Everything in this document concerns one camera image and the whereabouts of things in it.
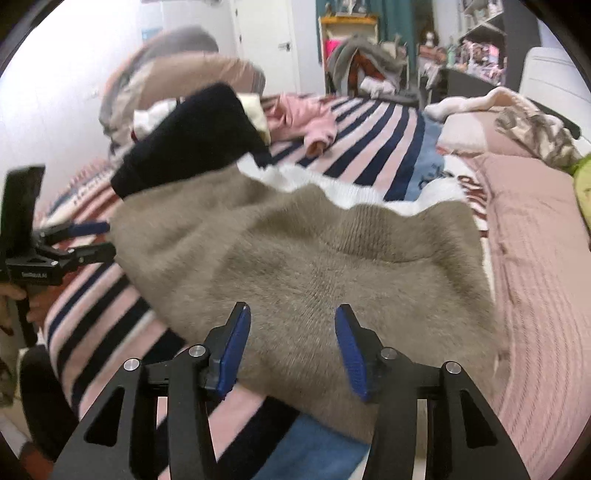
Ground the brown knit sweater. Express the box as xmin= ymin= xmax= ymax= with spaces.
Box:
xmin=110 ymin=157 xmax=506 ymax=445

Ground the large pink pillow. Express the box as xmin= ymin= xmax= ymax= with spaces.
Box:
xmin=475 ymin=152 xmax=591 ymax=464

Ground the grey patterned cloth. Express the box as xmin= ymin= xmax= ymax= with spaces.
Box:
xmin=494 ymin=106 xmax=583 ymax=169

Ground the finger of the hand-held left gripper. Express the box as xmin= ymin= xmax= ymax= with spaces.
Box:
xmin=46 ymin=242 xmax=117 ymax=273
xmin=39 ymin=220 xmax=112 ymax=246

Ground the grey clothes pile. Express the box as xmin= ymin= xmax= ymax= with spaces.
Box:
xmin=327 ymin=34 xmax=407 ymax=96

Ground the green avocado plush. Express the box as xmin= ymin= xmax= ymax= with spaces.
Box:
xmin=573 ymin=154 xmax=591 ymax=202

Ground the pink garment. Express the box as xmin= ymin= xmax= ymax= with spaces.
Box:
xmin=265 ymin=92 xmax=339 ymax=156

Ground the striped blanket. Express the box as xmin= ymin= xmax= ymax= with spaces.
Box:
xmin=37 ymin=95 xmax=490 ymax=480

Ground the white door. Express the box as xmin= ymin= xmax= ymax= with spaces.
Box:
xmin=231 ymin=0 xmax=299 ymax=100

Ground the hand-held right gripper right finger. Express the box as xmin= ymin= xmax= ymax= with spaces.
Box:
xmin=335 ymin=304 xmax=532 ymax=480

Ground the person's left hand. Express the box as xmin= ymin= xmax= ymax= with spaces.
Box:
xmin=0 ymin=282 xmax=49 ymax=335

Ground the black garment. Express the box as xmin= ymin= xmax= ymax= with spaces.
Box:
xmin=111 ymin=83 xmax=273 ymax=200

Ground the cluttered desk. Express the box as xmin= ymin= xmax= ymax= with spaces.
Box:
xmin=418 ymin=67 xmax=500 ymax=110

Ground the small pink pillow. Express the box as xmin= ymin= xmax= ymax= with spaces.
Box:
xmin=438 ymin=111 xmax=532 ymax=158

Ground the teal curtain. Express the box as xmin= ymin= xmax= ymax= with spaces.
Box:
xmin=316 ymin=0 xmax=415 ymax=65

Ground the white bed headboard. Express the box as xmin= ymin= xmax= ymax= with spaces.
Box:
xmin=519 ymin=46 xmax=588 ymax=136

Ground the white fleece cloth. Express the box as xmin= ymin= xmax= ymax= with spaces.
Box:
xmin=424 ymin=86 xmax=546 ymax=119

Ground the yellow shelf unit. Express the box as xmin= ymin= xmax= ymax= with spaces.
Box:
xmin=320 ymin=14 xmax=380 ymax=93

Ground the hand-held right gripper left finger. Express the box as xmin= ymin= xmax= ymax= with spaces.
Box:
xmin=51 ymin=302 xmax=252 ymax=480

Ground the rolled pink grey duvet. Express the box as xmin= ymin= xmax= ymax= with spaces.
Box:
xmin=99 ymin=25 xmax=267 ymax=158

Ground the dark cloth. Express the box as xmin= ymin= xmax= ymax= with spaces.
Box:
xmin=18 ymin=344 xmax=81 ymax=462

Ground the dark bookshelf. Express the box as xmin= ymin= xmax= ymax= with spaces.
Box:
xmin=455 ymin=0 xmax=541 ymax=88

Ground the white garment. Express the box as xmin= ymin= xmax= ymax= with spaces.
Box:
xmin=133 ymin=92 xmax=271 ymax=145

